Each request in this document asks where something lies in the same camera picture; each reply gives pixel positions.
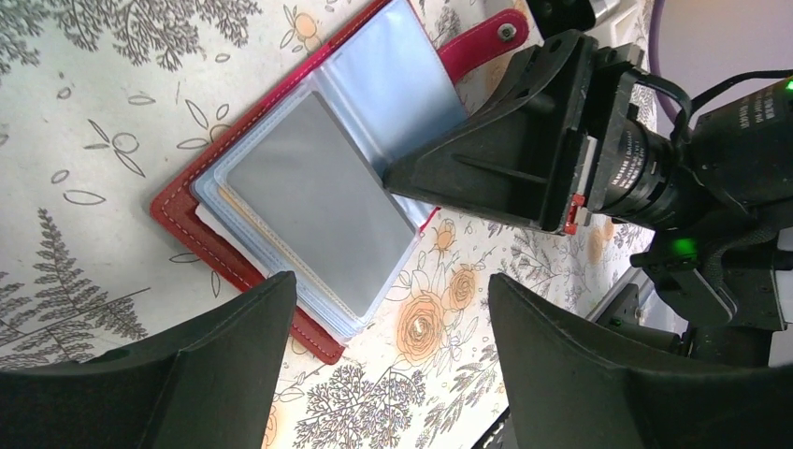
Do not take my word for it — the red leather card holder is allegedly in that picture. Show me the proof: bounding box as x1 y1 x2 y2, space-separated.
151 1 530 364

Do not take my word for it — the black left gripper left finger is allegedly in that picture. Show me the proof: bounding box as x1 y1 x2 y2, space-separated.
1 272 296 448

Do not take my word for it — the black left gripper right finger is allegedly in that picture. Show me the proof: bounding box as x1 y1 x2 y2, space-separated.
487 273 792 448

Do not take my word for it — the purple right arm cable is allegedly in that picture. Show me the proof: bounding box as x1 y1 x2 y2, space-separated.
649 0 683 125

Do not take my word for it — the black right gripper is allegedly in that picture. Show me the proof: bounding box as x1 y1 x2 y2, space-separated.
570 43 792 366

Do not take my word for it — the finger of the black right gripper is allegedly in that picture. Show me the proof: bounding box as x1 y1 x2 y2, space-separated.
383 30 598 233

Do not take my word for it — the floral patterned table mat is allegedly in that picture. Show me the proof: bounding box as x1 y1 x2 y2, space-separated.
1 1 651 448

